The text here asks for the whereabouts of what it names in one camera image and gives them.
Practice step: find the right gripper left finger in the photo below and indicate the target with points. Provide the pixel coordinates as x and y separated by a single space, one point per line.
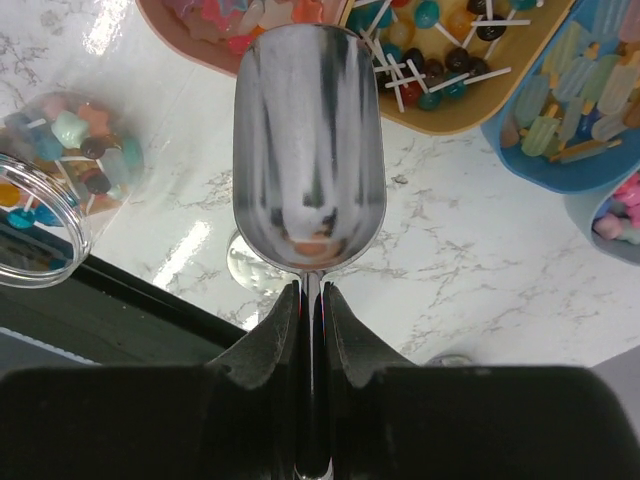
231 418

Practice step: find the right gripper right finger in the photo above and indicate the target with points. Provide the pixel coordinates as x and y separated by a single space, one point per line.
392 419

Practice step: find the metal candy scoop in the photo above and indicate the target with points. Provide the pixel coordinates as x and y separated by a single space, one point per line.
309 193

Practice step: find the clear plastic jar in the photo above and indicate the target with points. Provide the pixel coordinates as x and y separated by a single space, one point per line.
69 163

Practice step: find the silver jar lid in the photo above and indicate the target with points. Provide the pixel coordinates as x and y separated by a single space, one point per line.
252 272

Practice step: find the small purple candy cup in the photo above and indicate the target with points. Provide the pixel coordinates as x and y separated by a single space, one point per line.
450 360

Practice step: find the light blue candy tray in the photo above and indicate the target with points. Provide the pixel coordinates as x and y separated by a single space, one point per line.
609 218

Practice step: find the blue jelly candy tray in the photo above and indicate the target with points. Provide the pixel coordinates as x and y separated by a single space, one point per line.
573 124

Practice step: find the tan lollipop tray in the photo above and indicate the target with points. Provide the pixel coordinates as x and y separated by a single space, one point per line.
444 67

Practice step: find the pink star candy tray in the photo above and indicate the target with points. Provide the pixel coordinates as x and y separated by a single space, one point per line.
216 34

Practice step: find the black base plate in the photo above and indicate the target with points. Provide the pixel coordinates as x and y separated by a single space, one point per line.
104 315

